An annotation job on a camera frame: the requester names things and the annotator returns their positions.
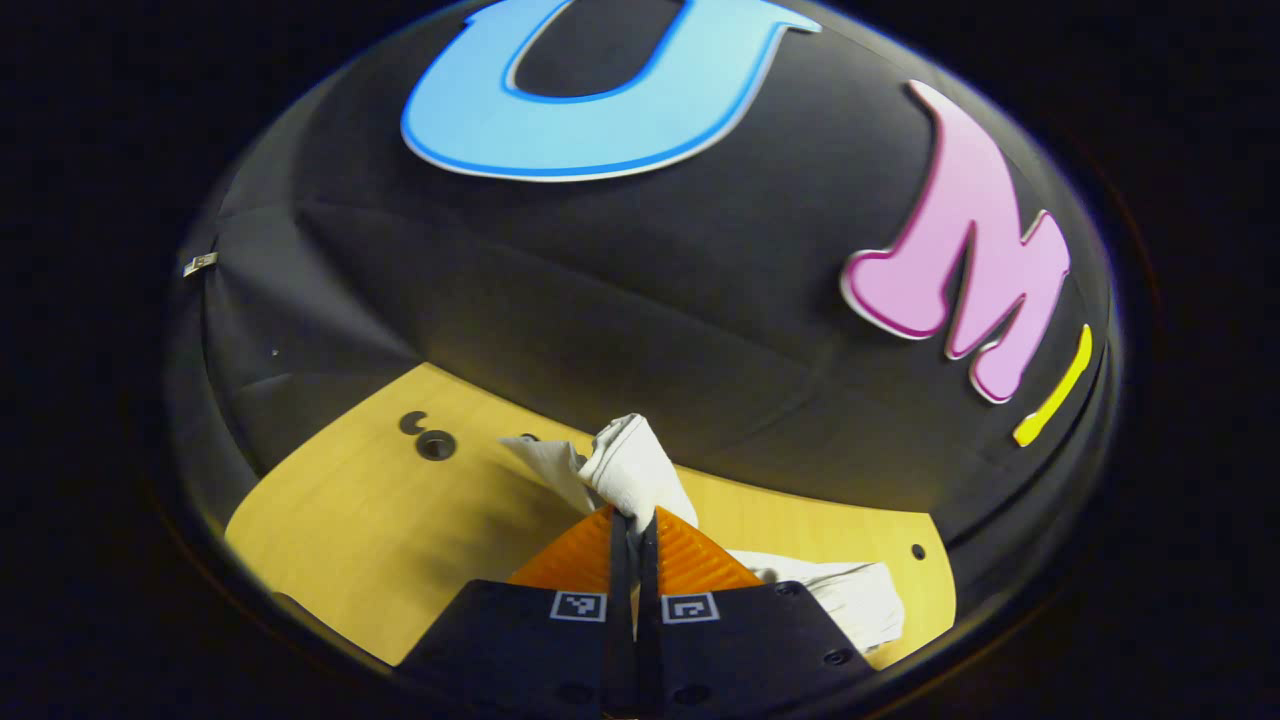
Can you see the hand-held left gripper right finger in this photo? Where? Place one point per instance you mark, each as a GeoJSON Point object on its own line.
{"type": "Point", "coordinates": [648, 600]}

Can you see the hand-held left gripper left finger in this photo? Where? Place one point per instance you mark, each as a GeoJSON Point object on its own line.
{"type": "Point", "coordinates": [618, 600]}

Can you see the white jeans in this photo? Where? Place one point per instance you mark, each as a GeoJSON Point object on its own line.
{"type": "Point", "coordinates": [640, 470]}

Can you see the black backdrop cloth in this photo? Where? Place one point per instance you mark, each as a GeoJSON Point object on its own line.
{"type": "Point", "coordinates": [600, 300]}

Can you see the silver cloth clip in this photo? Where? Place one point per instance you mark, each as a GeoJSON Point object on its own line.
{"type": "Point", "coordinates": [200, 264]}

